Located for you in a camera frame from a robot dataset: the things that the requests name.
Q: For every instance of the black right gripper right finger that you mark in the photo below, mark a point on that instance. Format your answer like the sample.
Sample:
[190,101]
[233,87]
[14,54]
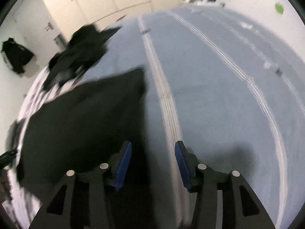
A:
[241,208]

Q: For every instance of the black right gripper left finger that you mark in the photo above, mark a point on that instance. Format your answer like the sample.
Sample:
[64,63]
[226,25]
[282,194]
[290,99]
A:
[81,200]

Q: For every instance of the green apple wall sticker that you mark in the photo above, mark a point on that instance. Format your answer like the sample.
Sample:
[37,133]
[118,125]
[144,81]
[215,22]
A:
[279,8]

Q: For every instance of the grey suitcase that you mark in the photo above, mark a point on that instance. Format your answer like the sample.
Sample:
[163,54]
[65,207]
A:
[60,42]

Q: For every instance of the white door with handle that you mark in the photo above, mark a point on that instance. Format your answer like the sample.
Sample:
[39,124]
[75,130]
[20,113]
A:
[37,27]

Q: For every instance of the black garment with pink lining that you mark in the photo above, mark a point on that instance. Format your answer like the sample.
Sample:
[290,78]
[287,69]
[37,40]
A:
[82,129]

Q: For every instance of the blue grey bed sheet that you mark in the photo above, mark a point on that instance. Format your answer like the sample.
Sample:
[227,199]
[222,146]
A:
[226,87]

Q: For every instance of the black jacket hanging on wall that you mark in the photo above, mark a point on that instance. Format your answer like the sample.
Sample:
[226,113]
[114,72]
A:
[15,55]

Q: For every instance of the pile of black clothes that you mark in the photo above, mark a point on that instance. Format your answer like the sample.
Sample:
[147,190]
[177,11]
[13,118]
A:
[86,47]

